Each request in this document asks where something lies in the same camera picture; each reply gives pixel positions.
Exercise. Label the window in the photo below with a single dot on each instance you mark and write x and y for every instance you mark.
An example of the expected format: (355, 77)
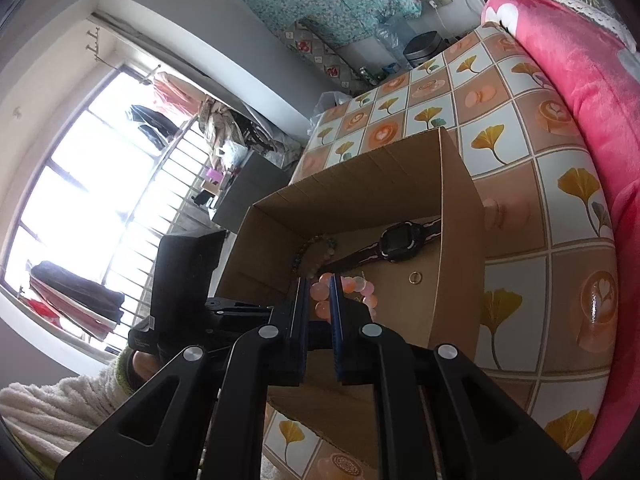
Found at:
(75, 185)

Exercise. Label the white plastic bag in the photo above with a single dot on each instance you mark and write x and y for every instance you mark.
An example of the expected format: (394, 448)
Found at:
(327, 105)

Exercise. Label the grey red patterned cloth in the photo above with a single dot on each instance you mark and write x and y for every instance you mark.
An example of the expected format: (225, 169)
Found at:
(320, 55)

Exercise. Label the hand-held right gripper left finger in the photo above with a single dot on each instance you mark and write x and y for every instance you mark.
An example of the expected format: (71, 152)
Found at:
(302, 320)

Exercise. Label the hanging pink garment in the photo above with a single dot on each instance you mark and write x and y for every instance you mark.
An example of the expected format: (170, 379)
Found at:
(172, 92)

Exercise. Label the person's left hand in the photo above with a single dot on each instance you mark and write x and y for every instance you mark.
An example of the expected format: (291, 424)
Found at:
(142, 367)

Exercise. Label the metal balcony railing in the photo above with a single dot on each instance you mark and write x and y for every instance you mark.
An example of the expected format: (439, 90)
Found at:
(165, 200)

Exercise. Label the pile of bags and clutter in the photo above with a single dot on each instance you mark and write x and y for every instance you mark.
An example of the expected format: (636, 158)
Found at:
(235, 135)

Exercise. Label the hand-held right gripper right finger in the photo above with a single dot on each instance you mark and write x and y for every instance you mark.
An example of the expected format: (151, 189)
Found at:
(336, 330)

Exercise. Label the brown cardboard box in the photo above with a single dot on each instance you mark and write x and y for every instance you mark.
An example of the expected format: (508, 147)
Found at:
(450, 240)

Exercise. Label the dark grey cabinet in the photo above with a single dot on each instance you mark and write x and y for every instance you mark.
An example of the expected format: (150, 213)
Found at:
(255, 185)

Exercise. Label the hanging dark garment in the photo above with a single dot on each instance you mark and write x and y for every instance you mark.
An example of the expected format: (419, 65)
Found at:
(152, 120)

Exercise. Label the wall hooks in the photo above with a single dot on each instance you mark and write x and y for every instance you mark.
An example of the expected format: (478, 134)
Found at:
(93, 42)

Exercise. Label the dark folded clothes on rack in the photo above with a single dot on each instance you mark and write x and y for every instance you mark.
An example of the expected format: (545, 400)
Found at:
(75, 292)

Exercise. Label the clear empty water jug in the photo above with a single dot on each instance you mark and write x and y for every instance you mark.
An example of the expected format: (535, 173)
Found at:
(395, 40)

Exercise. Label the person's left forearm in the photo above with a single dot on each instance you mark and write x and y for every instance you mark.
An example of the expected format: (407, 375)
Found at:
(55, 410)

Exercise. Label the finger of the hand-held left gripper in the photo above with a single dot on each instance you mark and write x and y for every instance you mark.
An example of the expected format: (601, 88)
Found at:
(235, 315)

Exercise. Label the pink fleece blanket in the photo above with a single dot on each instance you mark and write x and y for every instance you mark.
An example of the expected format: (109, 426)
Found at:
(590, 85)

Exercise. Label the dark round cooker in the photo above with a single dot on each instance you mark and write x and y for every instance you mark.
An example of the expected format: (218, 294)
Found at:
(422, 47)

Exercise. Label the purple black wristwatch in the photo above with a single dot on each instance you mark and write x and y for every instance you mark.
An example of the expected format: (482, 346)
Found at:
(400, 242)

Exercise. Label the wall socket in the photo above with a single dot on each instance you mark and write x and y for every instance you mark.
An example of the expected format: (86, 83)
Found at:
(440, 1)

